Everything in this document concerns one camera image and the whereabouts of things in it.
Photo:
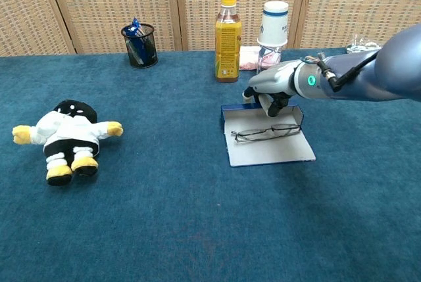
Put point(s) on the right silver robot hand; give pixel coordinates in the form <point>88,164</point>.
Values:
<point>276,78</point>

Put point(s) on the blue grey small box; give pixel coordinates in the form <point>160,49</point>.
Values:
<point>269,154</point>

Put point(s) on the thin-framed eyeglasses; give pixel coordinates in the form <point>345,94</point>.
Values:
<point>255,135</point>

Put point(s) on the yellow-capped tea bottle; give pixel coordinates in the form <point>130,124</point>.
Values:
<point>227,52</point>

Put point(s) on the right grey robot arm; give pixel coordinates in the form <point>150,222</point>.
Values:
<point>394,65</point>

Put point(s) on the blue snack packet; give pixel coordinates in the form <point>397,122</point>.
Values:
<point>135,29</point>

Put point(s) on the striped cloth in plastic bag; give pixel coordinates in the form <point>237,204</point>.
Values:
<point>361,45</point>

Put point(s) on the white paper cup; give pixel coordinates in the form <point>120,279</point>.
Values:
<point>273,25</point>

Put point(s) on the black mesh pen holder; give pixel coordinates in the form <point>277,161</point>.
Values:
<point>141,55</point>

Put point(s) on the teal felt table cover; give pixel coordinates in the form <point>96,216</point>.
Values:
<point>164,213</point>

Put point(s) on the clear water bottle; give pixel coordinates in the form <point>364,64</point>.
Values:
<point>268,56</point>

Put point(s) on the pink tissue pack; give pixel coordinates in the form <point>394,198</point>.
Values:
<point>248,60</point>

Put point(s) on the black and white plush doll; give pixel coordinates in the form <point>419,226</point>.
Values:
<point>65,131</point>

